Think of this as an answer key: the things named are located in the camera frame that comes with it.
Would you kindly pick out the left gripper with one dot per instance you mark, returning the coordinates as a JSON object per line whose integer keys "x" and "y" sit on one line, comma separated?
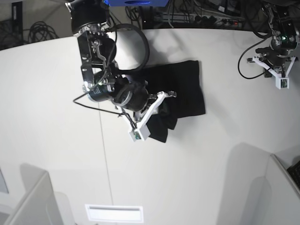
{"x": 275, "y": 64}

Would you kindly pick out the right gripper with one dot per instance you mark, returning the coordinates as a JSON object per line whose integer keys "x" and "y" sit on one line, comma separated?
{"x": 136, "y": 105}

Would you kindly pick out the black T-shirt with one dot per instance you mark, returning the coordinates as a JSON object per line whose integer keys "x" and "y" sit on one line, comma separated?
{"x": 182, "y": 78}

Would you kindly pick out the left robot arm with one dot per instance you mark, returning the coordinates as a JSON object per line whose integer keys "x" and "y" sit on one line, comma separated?
{"x": 282, "y": 31}

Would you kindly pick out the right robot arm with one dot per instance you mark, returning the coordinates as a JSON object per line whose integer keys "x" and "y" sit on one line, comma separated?
{"x": 103, "y": 80}

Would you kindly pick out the white power strip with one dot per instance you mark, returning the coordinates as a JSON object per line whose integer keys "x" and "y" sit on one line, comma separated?
{"x": 214, "y": 20}

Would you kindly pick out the black keyboard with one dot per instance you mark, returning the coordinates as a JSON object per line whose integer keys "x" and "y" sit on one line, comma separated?
{"x": 294, "y": 172}

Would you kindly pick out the blue box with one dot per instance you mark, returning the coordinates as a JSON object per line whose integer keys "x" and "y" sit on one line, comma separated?
{"x": 142, "y": 3}

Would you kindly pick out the white right partition panel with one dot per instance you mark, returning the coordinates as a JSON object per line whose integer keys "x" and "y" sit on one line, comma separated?
{"x": 279, "y": 202}

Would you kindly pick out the white partition panel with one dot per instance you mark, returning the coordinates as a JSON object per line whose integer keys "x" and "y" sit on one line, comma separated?
{"x": 38, "y": 206}
{"x": 279, "y": 202}

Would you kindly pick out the white left partition panel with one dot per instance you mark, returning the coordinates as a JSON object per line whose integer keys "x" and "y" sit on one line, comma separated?
{"x": 38, "y": 206}

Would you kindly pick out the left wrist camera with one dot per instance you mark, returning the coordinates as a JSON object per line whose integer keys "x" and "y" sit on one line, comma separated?
{"x": 282, "y": 83}

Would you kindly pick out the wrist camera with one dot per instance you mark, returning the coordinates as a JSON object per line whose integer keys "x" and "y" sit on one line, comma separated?
{"x": 139, "y": 134}
{"x": 282, "y": 83}

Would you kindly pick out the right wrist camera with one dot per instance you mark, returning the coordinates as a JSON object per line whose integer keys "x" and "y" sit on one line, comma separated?
{"x": 139, "y": 134}

